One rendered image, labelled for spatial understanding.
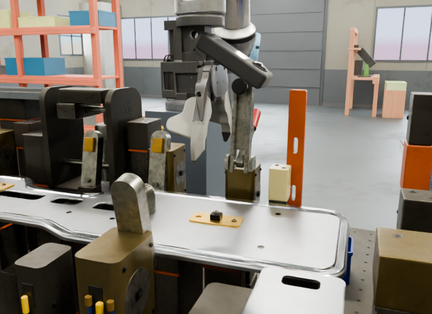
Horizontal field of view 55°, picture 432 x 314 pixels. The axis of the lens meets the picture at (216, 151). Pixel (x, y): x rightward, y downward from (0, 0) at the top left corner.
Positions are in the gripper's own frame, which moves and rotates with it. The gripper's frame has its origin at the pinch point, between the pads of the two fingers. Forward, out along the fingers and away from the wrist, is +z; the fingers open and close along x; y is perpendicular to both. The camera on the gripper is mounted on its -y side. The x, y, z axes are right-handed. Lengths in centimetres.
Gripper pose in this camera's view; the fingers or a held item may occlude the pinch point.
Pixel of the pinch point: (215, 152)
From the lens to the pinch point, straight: 64.6
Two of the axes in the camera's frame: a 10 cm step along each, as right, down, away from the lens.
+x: -3.2, 2.2, -9.2
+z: 0.2, 9.7, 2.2
